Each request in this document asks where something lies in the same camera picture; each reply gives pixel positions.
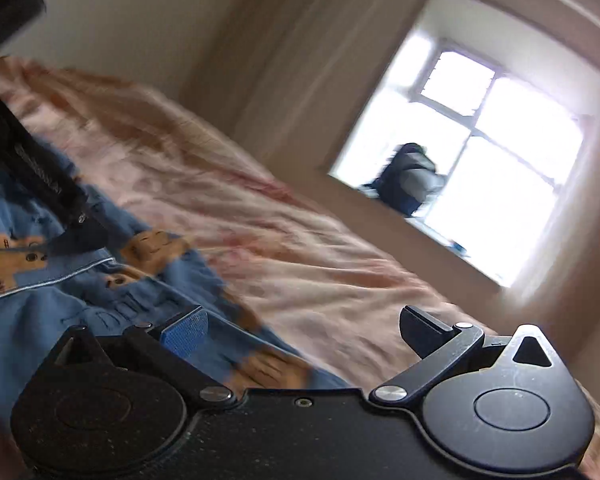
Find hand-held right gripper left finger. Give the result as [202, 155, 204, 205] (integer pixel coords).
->
[50, 305, 236, 403]

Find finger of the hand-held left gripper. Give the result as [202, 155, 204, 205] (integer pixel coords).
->
[7, 125, 90, 227]

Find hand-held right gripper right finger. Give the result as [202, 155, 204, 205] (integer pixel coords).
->
[369, 305, 557, 406]

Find blue pants with orange print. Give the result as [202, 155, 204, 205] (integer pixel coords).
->
[0, 147, 353, 480]

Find white windowsill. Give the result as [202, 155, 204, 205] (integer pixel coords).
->
[322, 170, 513, 293]

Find pink floral blanket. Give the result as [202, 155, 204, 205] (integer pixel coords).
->
[0, 55, 600, 480]

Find dark blue backpack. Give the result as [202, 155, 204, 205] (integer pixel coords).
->
[367, 142, 446, 218]

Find white framed window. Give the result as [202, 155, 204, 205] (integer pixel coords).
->
[330, 0, 600, 288]

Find beige curtain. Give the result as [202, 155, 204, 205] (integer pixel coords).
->
[180, 0, 301, 126]

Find white sheer curtain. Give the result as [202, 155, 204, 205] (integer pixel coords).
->
[232, 0, 438, 173]

